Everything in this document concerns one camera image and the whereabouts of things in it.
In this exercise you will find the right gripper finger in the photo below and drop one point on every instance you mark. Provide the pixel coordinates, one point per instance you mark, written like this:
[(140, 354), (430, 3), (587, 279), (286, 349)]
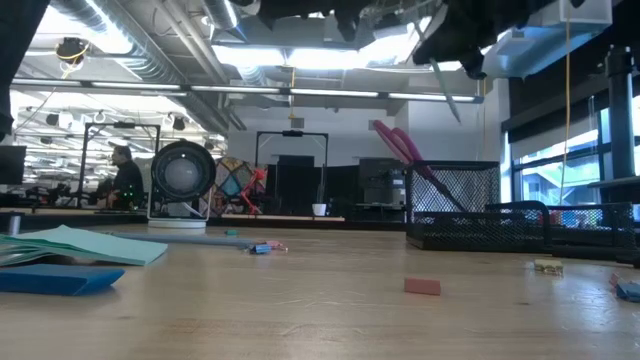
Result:
[(475, 65)]

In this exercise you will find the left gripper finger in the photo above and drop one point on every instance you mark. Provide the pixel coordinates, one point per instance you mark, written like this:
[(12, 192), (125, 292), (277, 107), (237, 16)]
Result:
[(347, 25)]

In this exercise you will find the grey-green pencil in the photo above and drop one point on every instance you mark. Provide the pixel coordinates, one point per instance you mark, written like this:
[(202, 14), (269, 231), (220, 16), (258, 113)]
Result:
[(445, 90)]

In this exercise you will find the pink binder clip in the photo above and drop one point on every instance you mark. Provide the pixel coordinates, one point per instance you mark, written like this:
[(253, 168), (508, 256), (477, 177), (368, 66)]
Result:
[(614, 281), (277, 245)]

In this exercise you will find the teal binder clip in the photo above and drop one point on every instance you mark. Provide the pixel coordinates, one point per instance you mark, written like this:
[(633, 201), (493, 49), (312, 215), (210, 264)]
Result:
[(232, 232)]

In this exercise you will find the blue binder clip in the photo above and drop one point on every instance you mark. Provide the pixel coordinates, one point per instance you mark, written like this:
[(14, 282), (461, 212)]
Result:
[(260, 249), (630, 292)]

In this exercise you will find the green sticky note pad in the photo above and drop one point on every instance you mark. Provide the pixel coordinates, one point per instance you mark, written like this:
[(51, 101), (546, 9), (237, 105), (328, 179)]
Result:
[(90, 245)]

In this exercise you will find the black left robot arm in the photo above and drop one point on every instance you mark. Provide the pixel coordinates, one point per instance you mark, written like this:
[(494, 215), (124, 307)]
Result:
[(12, 50)]

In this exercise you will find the black mesh desk organizer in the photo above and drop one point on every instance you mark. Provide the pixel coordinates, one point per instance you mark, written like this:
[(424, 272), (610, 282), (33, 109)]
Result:
[(450, 230)]

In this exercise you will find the white ceiling air unit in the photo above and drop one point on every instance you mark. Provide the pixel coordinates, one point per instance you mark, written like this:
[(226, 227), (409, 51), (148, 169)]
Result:
[(575, 15)]

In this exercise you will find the long ceiling light bar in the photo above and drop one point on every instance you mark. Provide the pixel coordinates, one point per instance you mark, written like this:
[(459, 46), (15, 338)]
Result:
[(240, 90)]

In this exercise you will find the black upright pole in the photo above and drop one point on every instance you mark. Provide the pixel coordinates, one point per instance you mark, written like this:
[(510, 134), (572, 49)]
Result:
[(620, 125)]

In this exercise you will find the black partition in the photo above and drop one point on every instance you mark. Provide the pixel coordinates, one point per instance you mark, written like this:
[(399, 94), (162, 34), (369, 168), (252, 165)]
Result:
[(300, 190)]

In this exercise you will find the red desk lamp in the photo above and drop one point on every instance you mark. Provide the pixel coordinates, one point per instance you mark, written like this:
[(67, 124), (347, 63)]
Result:
[(257, 177)]

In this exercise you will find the white plant pot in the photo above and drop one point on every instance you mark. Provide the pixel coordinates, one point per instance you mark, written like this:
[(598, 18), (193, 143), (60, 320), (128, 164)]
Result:
[(319, 210)]

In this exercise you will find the colourful patchwork dome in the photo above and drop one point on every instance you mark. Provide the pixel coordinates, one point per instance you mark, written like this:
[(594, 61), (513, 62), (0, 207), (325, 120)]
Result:
[(232, 185)]

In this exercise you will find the black round ceiling device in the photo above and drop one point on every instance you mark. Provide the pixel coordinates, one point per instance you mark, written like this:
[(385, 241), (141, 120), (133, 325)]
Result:
[(71, 50)]

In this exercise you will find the person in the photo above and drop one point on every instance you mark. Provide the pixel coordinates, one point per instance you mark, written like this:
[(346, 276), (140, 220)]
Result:
[(127, 185)]

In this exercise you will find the black background monitor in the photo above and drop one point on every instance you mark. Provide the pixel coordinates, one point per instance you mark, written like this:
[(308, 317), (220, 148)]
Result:
[(12, 165)]

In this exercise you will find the black rig frame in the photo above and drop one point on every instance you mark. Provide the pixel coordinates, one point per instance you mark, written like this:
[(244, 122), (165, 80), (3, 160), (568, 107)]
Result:
[(122, 125), (292, 133)]

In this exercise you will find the silver ventilation duct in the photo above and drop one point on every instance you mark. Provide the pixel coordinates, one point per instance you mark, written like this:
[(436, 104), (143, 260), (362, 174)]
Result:
[(150, 65)]

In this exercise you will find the black aluminium table frame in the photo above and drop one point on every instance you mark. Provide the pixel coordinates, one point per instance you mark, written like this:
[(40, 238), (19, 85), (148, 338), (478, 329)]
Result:
[(300, 223)]

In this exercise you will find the grey metal post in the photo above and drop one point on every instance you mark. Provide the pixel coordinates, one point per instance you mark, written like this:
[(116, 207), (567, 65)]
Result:
[(13, 225)]

